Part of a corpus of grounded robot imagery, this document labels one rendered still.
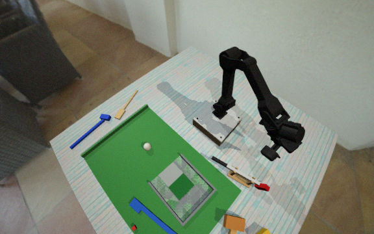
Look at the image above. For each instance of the white golf ball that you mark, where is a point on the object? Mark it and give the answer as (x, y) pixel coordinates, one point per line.
(147, 146)

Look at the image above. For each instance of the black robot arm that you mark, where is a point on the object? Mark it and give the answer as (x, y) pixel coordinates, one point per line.
(269, 106)

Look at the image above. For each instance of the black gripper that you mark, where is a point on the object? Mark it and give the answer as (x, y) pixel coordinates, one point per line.
(270, 153)

